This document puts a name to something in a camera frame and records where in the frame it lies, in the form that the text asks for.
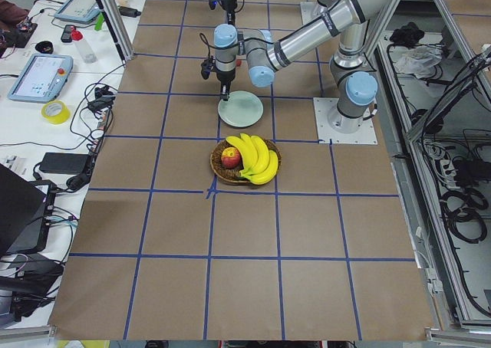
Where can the teach pendant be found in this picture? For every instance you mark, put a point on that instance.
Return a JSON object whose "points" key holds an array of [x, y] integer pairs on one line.
{"points": [[42, 79], [78, 11]]}

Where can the black round bowl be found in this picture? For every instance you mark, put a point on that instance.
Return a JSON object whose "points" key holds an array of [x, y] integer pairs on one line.
{"points": [[44, 47]]}

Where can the red apple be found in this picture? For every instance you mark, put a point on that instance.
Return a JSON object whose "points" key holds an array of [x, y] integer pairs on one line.
{"points": [[230, 157]]}

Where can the teach pendant far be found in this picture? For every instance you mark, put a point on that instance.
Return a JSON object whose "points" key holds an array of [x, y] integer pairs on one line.
{"points": [[78, 11]]}

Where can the teach pendant near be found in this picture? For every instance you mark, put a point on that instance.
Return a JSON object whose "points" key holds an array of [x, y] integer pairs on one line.
{"points": [[42, 79]]}

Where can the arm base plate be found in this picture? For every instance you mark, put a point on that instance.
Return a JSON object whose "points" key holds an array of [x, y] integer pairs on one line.
{"points": [[310, 11], [334, 128]]}

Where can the black cloth bundle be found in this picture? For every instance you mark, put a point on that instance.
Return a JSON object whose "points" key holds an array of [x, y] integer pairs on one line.
{"points": [[408, 35]]}

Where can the black power adapter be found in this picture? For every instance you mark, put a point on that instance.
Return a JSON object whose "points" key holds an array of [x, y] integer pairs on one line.
{"points": [[63, 163]]}

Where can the light green plate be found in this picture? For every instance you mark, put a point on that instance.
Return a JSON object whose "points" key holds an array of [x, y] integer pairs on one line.
{"points": [[242, 109]]}

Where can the yellow tape roll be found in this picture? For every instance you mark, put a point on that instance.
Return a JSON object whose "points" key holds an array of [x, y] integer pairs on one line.
{"points": [[55, 112]]}

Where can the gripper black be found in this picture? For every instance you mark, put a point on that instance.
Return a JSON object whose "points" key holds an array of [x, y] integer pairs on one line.
{"points": [[225, 77], [229, 4]]}

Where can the clear bottle red cap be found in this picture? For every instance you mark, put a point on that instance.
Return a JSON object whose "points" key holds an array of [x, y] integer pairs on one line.
{"points": [[83, 47]]}

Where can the black phone device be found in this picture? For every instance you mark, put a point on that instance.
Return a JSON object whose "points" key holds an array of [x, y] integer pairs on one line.
{"points": [[66, 34]]}

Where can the white crumpled cloth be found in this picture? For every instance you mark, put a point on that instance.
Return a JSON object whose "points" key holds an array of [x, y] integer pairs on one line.
{"points": [[420, 61]]}

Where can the aluminium frame post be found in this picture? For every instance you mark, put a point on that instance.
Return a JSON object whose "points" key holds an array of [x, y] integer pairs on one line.
{"points": [[117, 29]]}

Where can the black laptop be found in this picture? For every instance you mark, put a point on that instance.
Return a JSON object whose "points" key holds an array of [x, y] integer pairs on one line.
{"points": [[25, 208]]}

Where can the yellow banana bunch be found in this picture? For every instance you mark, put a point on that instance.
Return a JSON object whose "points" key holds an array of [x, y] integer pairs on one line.
{"points": [[260, 164]]}

